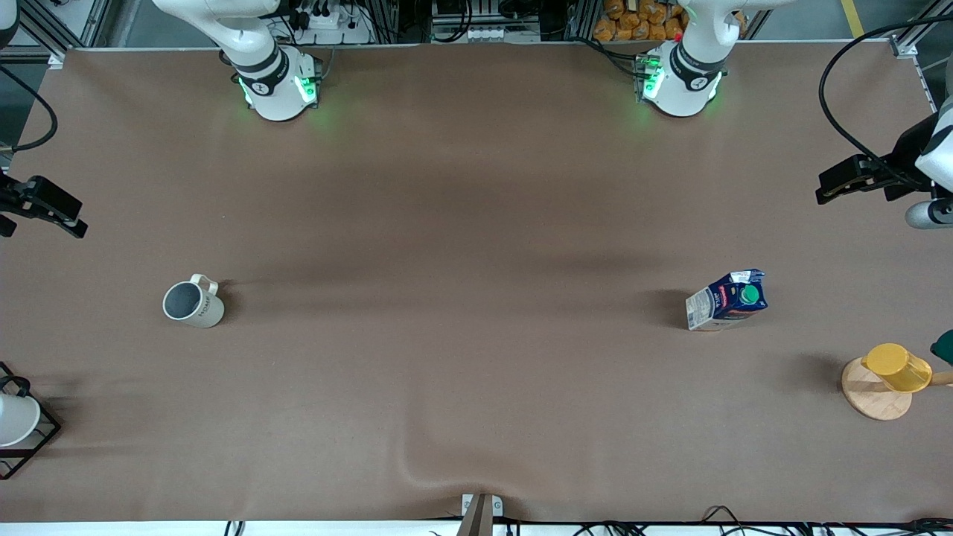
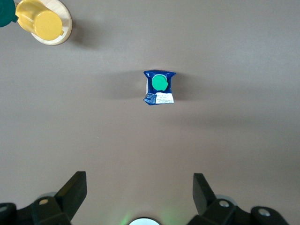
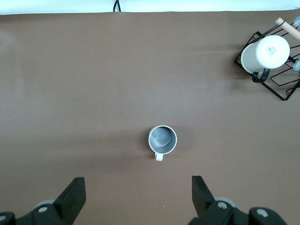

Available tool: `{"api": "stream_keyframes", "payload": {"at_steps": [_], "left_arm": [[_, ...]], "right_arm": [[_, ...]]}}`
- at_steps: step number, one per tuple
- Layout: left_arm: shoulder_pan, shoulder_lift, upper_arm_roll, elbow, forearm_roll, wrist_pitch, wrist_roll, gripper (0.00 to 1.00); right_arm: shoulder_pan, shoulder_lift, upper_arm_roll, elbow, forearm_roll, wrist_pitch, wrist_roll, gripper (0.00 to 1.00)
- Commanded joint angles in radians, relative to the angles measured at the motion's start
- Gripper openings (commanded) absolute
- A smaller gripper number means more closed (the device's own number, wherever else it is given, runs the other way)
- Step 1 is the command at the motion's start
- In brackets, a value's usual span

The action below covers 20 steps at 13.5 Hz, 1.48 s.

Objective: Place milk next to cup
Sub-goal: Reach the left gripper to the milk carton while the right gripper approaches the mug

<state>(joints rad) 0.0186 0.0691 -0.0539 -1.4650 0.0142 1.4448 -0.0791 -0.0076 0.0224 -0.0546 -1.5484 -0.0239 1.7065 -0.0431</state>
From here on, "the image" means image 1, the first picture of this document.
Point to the white power strip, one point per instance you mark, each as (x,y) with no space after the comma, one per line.
(331,21)

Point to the brown table cover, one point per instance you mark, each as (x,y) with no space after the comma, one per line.
(476,372)

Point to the wooden mug stand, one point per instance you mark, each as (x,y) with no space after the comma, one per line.
(871,398)

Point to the dark green cup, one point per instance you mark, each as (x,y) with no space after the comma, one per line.
(944,347)

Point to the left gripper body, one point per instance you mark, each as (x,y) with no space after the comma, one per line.
(910,152)

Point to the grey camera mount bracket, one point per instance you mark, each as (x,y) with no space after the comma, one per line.
(482,510)

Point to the orange snack pile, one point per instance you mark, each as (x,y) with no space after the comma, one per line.
(640,18)

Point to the blue white milk carton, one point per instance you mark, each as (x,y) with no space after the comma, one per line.
(726,301)

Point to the aluminium frame profile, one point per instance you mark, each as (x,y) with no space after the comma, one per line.
(912,33)
(56,33)

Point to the yellow plastic cup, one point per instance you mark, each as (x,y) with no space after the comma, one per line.
(897,366)

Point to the beige ceramic mug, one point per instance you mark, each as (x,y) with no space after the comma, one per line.
(195,304)

